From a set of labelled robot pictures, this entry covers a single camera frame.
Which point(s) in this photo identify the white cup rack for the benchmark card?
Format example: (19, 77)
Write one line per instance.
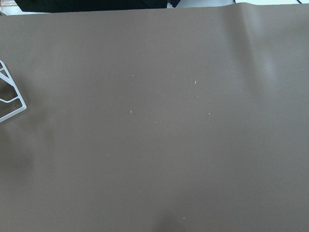
(11, 100)

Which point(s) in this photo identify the long black case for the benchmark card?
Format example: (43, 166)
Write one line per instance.
(64, 6)

